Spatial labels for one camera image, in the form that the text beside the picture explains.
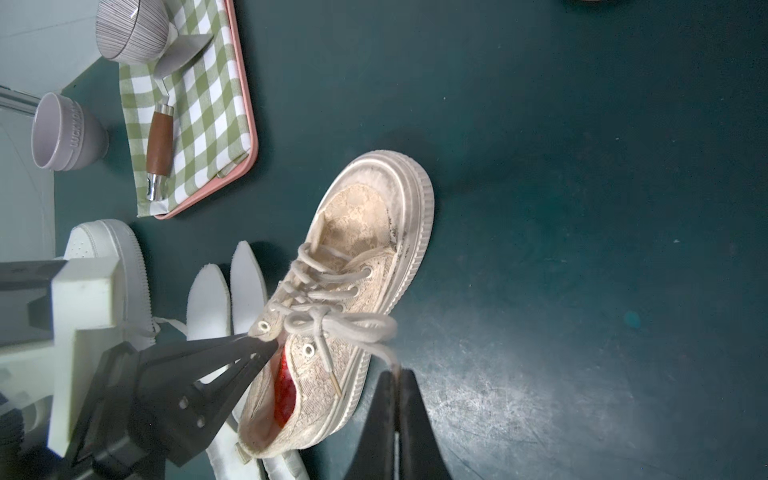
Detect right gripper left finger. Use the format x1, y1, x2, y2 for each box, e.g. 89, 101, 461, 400
345, 371, 397, 480

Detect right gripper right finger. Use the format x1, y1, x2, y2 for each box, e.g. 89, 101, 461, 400
397, 369, 451, 480

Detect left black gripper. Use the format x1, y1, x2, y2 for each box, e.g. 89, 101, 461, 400
57, 334, 278, 479

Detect white insole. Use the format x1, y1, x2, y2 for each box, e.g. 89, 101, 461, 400
230, 241, 309, 479
186, 264, 267, 479

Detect beige sneaker one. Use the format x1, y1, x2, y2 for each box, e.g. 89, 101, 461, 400
237, 150, 435, 460

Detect white sneaker with laces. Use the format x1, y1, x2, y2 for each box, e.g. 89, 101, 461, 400
64, 219, 187, 350

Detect pink tray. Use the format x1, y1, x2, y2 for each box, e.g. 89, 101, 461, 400
149, 1, 259, 220

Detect green white checkered cloth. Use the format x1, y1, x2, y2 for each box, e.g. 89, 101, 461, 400
119, 1, 244, 217

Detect purple bowl on table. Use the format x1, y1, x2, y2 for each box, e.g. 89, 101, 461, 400
31, 92, 109, 172

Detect pink speckled bowl on cloth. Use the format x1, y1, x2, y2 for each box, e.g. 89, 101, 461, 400
96, 0, 171, 65

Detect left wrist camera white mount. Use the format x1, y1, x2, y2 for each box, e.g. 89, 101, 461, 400
1, 258, 123, 455

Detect metal spatula wooden handle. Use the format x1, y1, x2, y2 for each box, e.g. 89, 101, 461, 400
146, 33, 213, 202

